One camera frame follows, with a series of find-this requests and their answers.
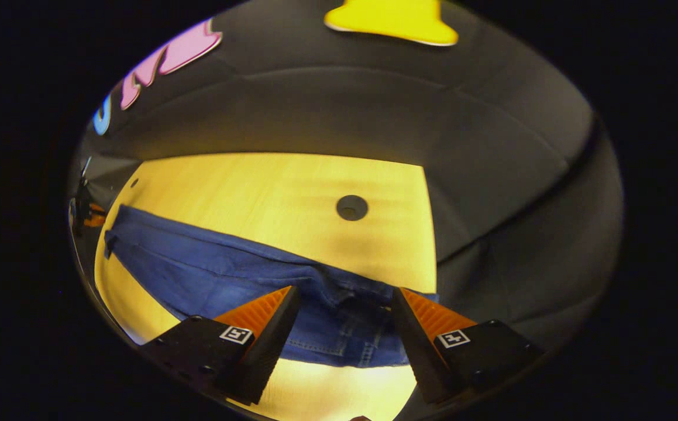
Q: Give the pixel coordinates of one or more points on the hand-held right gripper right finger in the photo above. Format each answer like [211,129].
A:
[417,345]

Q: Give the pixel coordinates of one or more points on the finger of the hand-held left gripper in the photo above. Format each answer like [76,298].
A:
[96,220]

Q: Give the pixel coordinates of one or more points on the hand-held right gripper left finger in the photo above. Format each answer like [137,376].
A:
[268,345]

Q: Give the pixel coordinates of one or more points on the blue jeans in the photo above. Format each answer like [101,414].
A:
[210,269]

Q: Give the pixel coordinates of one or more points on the black backdrop cloth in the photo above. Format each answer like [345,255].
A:
[344,105]

